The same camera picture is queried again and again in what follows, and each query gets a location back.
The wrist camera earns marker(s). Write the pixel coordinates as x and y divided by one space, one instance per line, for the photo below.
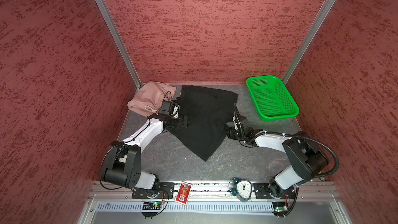
240 122
169 109

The aluminium corner post left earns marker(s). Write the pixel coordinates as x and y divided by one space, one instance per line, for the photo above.
104 10

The aluminium front rail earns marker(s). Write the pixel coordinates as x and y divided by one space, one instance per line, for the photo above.
313 191

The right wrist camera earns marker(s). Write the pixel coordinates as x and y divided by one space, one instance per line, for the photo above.
240 122

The black shorts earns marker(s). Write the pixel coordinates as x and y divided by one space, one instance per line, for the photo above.
208 111

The aluminium corner post right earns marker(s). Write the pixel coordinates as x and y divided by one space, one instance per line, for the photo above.
313 30

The right controller board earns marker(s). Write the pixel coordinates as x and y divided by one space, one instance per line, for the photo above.
280 209

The dark green alarm clock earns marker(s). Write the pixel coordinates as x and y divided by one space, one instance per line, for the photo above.
242 189

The left controller board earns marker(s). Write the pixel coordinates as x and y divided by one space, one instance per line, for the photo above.
151 209

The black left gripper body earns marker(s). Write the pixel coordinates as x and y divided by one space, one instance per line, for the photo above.
177 123

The red card pack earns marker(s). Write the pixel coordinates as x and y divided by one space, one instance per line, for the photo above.
183 193

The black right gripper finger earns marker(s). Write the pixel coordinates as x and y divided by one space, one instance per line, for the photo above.
232 136
229 130

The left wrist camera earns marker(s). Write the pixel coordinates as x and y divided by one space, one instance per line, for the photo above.
169 109

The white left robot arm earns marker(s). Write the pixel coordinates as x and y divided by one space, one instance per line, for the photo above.
121 167

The pink shorts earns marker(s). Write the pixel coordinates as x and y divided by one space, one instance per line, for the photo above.
150 97

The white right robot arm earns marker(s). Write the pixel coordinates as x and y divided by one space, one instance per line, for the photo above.
305 156

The aluminium corner post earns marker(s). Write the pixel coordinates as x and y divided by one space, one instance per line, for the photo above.
104 10
313 30

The green plastic basket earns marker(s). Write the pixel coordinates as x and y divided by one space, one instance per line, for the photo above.
271 98

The controller board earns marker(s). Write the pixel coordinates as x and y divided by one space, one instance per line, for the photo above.
280 209
151 209

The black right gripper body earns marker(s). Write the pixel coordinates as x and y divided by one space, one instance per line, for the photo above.
240 134

